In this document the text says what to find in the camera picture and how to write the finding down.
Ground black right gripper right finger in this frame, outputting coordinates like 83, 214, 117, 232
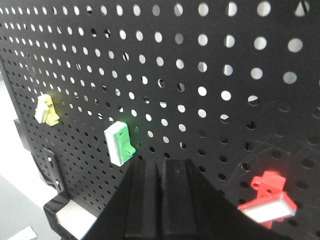
161, 159, 287, 240

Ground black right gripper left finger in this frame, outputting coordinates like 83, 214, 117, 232
84, 160, 161, 240

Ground green rocker switch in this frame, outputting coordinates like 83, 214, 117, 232
103, 121, 136, 167

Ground black left table clamp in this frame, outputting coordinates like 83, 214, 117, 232
43, 191, 88, 240

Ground red rocker switch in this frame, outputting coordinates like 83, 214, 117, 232
237, 170, 298, 229

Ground yellow rocker switch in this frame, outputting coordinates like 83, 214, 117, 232
34, 94, 60, 127

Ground black pegboard mounting bracket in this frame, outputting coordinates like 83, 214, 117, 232
43, 148, 65, 193

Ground black perforated pegboard panel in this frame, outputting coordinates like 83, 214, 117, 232
0, 0, 320, 240

